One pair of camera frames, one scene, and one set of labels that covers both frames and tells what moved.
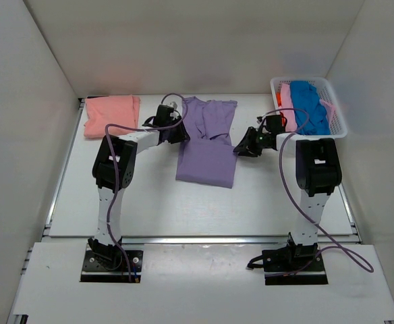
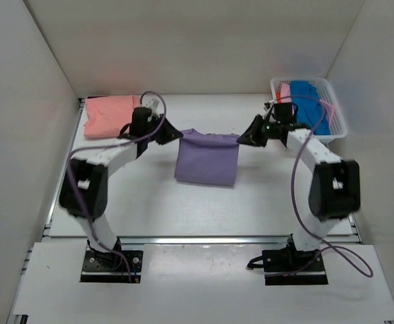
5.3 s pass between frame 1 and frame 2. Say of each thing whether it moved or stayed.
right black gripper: moved
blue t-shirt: stayed
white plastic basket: stayed
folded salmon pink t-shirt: stayed
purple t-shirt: moved
